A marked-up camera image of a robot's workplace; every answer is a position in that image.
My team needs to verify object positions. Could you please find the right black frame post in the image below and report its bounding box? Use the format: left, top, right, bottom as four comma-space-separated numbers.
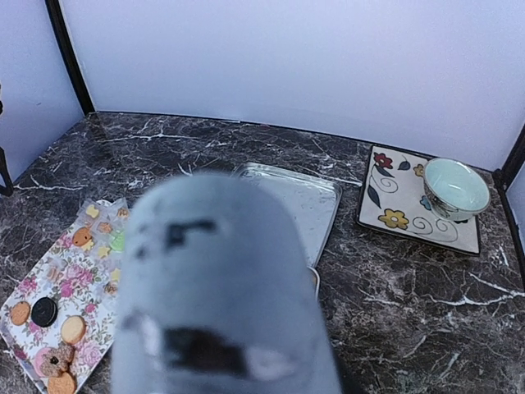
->
492, 127, 524, 249

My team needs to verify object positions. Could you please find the metal tongs white handle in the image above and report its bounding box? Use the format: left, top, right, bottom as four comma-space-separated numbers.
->
112, 173, 342, 393

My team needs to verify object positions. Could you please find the brown flower cookie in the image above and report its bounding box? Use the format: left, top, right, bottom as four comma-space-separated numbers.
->
40, 344, 75, 378

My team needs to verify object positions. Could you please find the left black frame post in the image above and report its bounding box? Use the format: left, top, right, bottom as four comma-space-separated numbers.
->
44, 0, 95, 116

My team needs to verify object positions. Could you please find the green ceramic bowl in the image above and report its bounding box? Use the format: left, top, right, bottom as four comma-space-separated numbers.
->
422, 158, 491, 222

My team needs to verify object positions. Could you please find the black frame post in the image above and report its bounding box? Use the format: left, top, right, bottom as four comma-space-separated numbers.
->
44, 0, 95, 116
492, 127, 524, 249

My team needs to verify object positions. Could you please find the floral cookie tray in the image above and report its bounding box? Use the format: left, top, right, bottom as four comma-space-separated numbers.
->
1, 198, 130, 393

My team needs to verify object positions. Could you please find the clear box lid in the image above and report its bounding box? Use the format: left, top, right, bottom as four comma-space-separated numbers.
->
232, 163, 342, 268

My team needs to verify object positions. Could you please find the floral square coaster plate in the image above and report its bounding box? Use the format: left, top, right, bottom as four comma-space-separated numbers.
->
357, 145, 481, 255

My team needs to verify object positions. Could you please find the pink round cookie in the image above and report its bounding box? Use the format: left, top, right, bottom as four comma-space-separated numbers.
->
32, 347, 52, 378

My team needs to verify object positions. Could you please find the orange chip cookie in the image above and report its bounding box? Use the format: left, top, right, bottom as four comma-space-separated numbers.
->
72, 227, 92, 247

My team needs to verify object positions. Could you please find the black chocolate sandwich cookie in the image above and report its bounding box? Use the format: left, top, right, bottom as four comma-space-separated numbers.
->
30, 297, 57, 328

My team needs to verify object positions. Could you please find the green round cookie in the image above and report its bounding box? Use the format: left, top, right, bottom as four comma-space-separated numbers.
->
110, 231, 125, 253

